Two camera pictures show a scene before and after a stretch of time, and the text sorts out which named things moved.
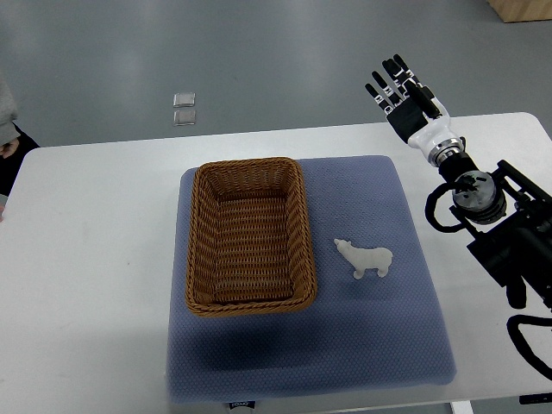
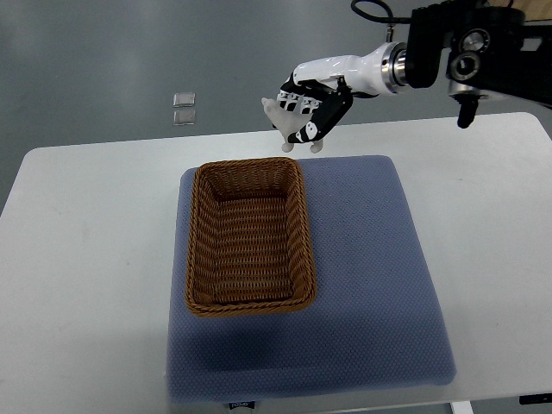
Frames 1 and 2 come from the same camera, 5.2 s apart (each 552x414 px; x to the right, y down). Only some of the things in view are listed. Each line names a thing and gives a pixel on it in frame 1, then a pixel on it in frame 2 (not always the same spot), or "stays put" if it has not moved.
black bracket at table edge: x=536 y=398 stays put
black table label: x=246 y=404 stays put
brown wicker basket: x=248 y=246 stays put
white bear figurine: x=362 y=259 → x=290 y=122
